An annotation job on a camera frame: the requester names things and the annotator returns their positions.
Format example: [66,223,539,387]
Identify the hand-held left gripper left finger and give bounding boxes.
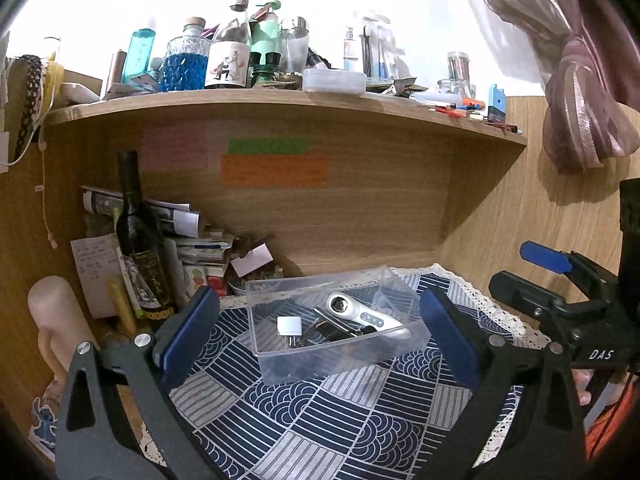
[54,285,236,480]

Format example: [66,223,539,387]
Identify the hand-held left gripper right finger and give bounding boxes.
[419,287,587,480]

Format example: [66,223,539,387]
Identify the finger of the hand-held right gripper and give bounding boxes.
[520,241,623,306]
[488,270,601,337]

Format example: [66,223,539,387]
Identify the white handheld magnifier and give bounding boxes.
[326,291,412,341]

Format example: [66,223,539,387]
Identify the clear plastic box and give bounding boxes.
[244,265,431,386]

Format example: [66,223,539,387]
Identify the white plug adapter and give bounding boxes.
[276,316,302,348]

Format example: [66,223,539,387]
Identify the small black gadget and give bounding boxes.
[317,321,353,345]

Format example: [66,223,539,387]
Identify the person's right hand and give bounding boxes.
[571,369,637,411]

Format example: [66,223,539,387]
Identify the yellow stick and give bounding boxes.
[109,280,138,333]

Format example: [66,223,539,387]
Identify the stack of small boxes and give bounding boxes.
[172,232,236,297]

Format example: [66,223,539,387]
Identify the white paper card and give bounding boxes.
[230,244,274,277]

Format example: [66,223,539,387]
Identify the pile of dried plants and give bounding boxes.
[232,232,287,281]

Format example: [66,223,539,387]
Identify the dark wine bottle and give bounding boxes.
[115,150,176,320]

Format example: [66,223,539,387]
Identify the handwritten paper note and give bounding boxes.
[70,234,126,318]

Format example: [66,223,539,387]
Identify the rolled magazine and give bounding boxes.
[81,185,203,237]

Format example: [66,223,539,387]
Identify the beige rounded plastic object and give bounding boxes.
[27,276,101,377]

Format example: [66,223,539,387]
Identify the blue patterned table cloth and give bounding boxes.
[140,262,542,480]

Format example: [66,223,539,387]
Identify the orange marker pens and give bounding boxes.
[435,100,486,115]

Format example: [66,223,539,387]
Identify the mauve curtain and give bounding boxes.
[452,0,640,175]

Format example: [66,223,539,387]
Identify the blue cartoon sticker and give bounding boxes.
[27,395,61,456]

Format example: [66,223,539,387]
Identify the orange sticky note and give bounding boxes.
[220,155,328,188]

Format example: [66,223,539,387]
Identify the pink sticky note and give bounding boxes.
[141,126,208,170]

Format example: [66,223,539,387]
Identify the small glass jar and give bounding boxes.
[438,77,473,98]

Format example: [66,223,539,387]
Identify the green sticky note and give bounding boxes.
[228,139,308,155]

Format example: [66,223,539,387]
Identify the glass jar with silver lid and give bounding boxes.
[446,51,473,83]

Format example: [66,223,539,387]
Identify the wooden shelf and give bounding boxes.
[42,87,528,147]

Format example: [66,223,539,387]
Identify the glass bottle with blue beads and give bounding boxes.
[162,16,207,92]

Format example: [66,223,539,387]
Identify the clear bottle with white label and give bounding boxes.
[204,0,252,90]

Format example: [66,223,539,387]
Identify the clear blister tool pack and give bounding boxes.
[344,12,396,81]

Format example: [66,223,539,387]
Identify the brown cylinder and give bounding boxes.
[102,50,126,98]

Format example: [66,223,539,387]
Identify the white lidded plastic container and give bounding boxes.
[301,67,367,94]

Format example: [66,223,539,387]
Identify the dark green binoculars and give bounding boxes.
[249,51,284,85]

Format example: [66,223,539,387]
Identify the teal plastic bottle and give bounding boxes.
[121,29,157,86]

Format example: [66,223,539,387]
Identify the yellow ribbon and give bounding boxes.
[42,60,65,111]

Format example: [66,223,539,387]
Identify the black lace headband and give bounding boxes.
[14,55,43,161]

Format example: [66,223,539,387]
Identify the clear glass bottle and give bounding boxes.
[280,16,308,73]

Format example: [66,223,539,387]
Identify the mint pump bottle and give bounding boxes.
[250,1,281,56]

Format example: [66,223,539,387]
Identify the white charger cable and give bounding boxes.
[0,110,58,248]

